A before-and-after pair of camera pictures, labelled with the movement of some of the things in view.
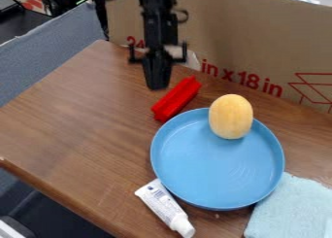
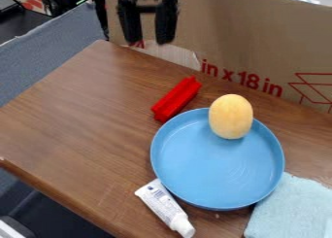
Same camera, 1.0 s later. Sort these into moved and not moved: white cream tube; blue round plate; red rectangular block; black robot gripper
Moved: black robot gripper
Not moved: white cream tube; blue round plate; red rectangular block
